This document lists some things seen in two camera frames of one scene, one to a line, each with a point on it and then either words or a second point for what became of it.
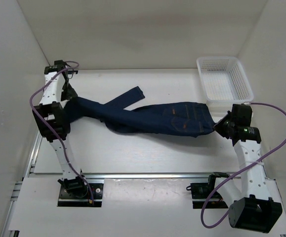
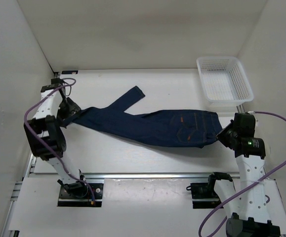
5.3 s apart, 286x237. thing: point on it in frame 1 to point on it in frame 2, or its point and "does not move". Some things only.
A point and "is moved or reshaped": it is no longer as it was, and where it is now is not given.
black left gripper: x=70 y=93 to x=74 y=108
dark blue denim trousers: x=172 y=118 is moved or reshaped
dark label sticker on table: x=72 y=72 does not move
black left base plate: x=65 y=199 does not move
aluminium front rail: x=129 y=176 does not move
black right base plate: x=200 y=191 does not move
